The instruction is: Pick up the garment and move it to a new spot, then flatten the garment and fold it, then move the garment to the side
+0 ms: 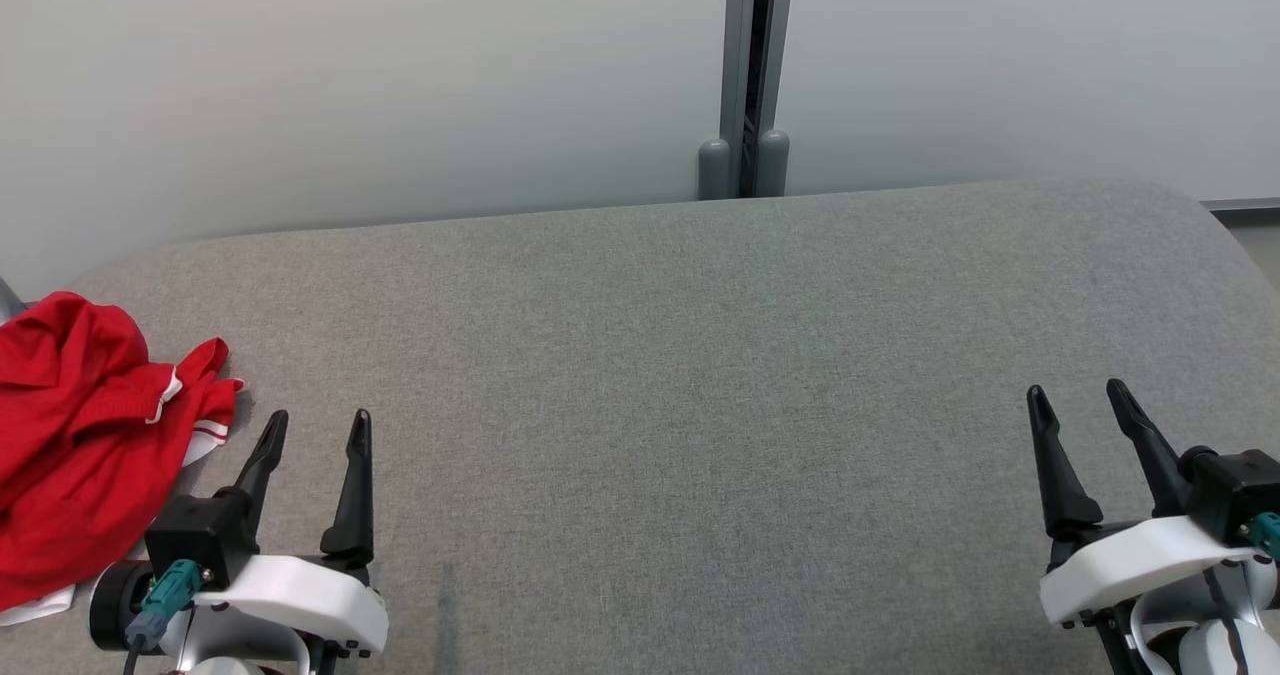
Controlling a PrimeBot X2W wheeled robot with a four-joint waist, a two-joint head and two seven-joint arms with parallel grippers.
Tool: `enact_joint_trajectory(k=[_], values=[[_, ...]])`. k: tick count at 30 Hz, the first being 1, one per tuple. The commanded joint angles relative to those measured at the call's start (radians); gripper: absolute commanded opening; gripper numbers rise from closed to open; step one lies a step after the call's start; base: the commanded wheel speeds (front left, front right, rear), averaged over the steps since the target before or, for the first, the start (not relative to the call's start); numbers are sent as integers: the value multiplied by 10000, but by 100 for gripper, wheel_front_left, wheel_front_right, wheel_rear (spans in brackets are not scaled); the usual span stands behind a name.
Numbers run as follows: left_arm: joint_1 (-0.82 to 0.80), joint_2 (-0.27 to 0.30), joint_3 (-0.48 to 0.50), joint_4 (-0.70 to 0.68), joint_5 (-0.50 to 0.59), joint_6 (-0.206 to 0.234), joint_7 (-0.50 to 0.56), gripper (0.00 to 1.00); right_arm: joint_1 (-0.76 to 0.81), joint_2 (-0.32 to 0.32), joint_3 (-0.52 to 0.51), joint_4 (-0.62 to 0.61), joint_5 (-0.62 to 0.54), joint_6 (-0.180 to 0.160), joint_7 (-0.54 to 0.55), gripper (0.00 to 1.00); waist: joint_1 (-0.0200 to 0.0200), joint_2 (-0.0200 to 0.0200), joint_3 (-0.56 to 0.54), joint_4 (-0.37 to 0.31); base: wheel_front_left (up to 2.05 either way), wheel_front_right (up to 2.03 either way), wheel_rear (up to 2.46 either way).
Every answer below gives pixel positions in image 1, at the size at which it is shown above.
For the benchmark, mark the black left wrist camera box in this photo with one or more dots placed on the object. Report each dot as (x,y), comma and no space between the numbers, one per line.
(200,540)

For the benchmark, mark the grey metal partition post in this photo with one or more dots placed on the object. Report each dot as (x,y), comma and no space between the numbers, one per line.
(745,75)

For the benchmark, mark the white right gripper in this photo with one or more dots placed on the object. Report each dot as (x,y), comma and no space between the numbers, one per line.
(1120,565)

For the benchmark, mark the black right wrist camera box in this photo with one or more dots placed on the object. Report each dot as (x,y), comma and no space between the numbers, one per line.
(1235,485)

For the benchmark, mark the grey fabric sofa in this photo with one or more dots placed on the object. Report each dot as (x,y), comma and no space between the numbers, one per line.
(700,405)

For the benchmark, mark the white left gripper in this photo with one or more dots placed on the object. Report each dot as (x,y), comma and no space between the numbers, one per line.
(300,595)

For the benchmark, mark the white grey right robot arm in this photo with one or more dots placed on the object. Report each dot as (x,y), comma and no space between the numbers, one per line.
(1200,635)

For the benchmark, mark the grey wall baseboard strip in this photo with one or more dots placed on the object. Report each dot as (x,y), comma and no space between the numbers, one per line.
(1245,205)

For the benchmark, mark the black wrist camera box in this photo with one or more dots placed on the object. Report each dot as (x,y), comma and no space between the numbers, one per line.
(1235,485)
(200,540)

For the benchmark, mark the red basketball jersey white trim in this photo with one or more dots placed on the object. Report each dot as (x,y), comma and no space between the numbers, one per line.
(90,515)

